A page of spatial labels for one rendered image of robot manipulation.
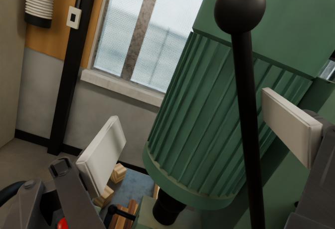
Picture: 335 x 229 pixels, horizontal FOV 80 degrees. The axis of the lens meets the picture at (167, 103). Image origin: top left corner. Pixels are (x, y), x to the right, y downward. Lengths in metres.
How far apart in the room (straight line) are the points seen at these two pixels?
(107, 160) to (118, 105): 1.61
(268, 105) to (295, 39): 0.09
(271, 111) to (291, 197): 0.21
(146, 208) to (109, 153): 0.30
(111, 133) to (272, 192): 0.25
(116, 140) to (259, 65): 0.16
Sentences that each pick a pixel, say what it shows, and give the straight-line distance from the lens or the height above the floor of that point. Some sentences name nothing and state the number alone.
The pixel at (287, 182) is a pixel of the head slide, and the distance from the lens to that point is 0.34.
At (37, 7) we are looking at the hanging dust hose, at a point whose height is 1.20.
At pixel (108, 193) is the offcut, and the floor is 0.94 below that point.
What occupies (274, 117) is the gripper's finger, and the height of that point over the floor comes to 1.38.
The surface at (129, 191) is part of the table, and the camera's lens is 0.71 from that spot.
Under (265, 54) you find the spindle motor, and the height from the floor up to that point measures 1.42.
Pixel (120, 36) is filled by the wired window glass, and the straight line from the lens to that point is 1.70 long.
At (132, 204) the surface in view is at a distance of 0.61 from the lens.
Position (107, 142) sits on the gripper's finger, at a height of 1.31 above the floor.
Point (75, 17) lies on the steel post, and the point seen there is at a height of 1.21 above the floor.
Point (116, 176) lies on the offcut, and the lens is 0.70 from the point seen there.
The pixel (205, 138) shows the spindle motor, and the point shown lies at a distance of 0.26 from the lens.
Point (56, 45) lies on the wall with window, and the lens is 1.80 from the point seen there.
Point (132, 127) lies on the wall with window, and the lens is 1.84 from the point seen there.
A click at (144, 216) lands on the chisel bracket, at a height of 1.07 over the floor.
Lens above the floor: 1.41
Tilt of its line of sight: 21 degrees down
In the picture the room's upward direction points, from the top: 22 degrees clockwise
